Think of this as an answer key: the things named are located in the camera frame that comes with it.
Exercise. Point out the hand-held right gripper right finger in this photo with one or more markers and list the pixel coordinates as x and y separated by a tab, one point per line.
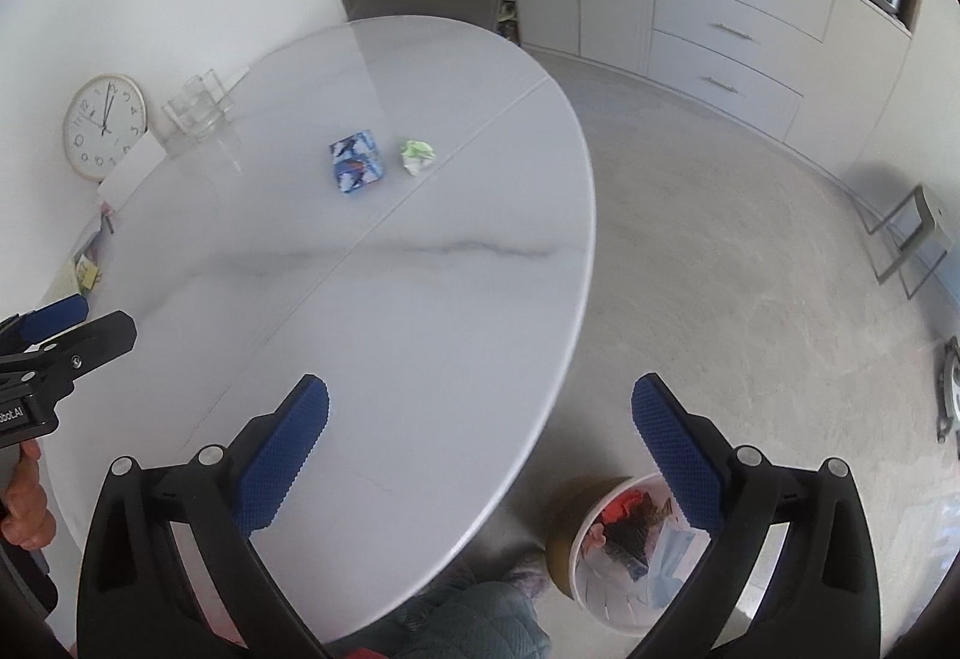
675	456

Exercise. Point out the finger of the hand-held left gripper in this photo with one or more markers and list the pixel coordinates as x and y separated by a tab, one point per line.
97	337
56	314

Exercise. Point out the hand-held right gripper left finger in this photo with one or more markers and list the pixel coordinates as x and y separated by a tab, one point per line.
285	456

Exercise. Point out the red wrapper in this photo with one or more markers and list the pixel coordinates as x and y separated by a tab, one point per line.
626	507

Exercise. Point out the blue face mask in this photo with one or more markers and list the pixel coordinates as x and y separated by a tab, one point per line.
675	561

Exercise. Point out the pink wrapper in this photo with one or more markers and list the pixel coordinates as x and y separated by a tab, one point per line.
596	535

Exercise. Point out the white trash bin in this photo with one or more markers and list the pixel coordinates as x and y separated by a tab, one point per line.
562	543

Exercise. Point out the blue white packet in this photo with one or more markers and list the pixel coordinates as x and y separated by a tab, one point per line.
356	164

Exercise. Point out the green white paper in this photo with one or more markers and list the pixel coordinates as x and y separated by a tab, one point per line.
416	155

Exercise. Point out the person's left hand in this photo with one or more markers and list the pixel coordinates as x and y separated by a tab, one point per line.
30	509

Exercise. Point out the yellow sticky notes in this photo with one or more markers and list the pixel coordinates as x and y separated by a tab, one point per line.
88	273

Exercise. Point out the white box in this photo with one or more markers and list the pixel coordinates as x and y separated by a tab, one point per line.
131	168

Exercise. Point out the clear square glass container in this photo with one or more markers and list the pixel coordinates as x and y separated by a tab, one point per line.
195	108

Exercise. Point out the teal quilted jacket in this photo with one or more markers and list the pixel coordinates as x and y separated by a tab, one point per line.
480	621

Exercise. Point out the grey metal stand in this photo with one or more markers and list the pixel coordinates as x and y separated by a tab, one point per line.
951	389

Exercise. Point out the white drawer cabinet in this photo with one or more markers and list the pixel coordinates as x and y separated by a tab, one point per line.
727	29

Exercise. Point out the small framed picture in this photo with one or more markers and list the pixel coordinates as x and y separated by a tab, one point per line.
508	20

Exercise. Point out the round wall clock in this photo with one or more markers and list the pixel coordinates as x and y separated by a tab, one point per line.
105	127

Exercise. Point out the metal frame stool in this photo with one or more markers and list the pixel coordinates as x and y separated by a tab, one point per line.
930	217

